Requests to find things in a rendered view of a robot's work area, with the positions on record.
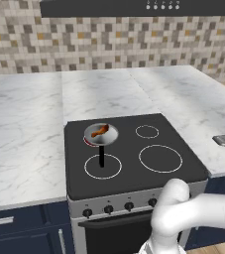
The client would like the navy cupboard door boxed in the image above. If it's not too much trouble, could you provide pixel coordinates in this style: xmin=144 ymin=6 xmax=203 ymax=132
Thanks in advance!
xmin=0 ymin=223 xmax=76 ymax=254

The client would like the black stove knob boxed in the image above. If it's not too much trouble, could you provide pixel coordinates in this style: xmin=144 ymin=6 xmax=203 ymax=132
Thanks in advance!
xmin=124 ymin=201 xmax=135 ymax=212
xmin=148 ymin=197 xmax=159 ymax=208
xmin=82 ymin=207 xmax=93 ymax=219
xmin=103 ymin=204 xmax=115 ymax=215

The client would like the silver cupboard door handle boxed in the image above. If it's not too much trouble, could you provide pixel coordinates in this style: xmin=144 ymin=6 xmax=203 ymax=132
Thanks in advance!
xmin=57 ymin=228 xmax=67 ymax=254

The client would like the grey spatula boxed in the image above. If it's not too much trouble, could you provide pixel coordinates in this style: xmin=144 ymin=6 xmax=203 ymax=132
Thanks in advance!
xmin=211 ymin=133 xmax=225 ymax=148

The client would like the grey frying pan, black handle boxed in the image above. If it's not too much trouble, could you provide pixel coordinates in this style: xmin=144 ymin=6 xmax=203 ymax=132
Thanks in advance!
xmin=82 ymin=122 xmax=120 ymax=169

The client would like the black oven door handle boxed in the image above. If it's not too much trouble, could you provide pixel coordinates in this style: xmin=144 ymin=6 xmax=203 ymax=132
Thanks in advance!
xmin=77 ymin=211 xmax=156 ymax=229

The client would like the dark range hood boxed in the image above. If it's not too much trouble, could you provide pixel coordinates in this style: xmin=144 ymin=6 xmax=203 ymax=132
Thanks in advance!
xmin=39 ymin=0 xmax=225 ymax=19

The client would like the brown chicken piece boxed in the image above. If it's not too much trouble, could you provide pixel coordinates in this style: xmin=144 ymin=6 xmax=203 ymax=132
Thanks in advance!
xmin=90 ymin=123 xmax=111 ymax=139

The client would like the navy drawer front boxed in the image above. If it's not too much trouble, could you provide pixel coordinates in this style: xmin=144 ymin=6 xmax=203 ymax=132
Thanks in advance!
xmin=0 ymin=200 xmax=69 ymax=240

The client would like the navy cupboard run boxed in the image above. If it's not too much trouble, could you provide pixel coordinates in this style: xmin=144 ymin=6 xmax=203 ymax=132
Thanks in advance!
xmin=184 ymin=173 xmax=225 ymax=251

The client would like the black oven door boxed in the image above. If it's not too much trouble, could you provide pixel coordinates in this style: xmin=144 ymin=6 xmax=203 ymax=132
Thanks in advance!
xmin=78 ymin=211 xmax=185 ymax=254

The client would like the black hob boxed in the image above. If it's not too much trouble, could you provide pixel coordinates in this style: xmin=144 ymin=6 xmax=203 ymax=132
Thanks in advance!
xmin=63 ymin=112 xmax=210 ymax=201

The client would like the silver stove body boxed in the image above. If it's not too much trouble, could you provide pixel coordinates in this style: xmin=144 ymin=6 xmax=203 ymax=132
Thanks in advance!
xmin=66 ymin=179 xmax=209 ymax=254

